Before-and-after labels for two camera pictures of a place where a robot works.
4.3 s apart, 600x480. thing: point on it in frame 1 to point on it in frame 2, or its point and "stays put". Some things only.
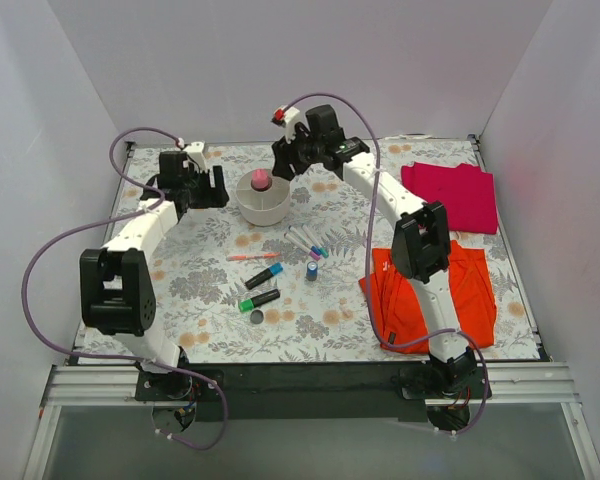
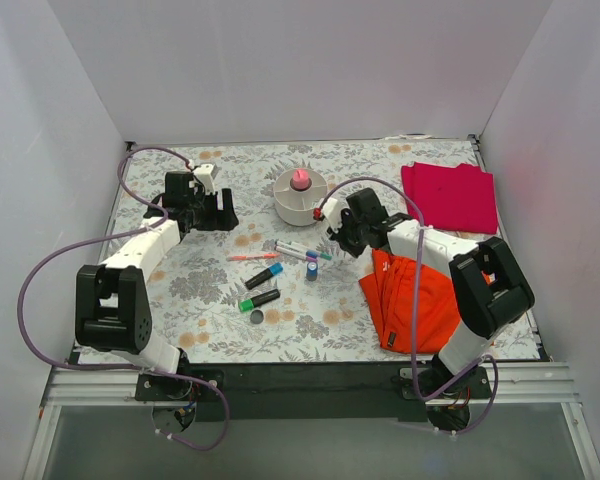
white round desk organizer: [263, 208] to [297, 206]
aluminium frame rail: [114, 386] stays put
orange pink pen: [249, 257] stays put
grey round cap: [256, 316] stays put
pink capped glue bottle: [261, 180] to [301, 178]
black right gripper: [290, 154] to [347, 232]
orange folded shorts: [395, 310] stays put
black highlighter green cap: [248, 304] stays put
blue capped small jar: [312, 271] stays put
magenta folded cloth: [466, 191] stays put
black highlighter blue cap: [272, 270] stays put
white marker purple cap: [304, 248] to [295, 253]
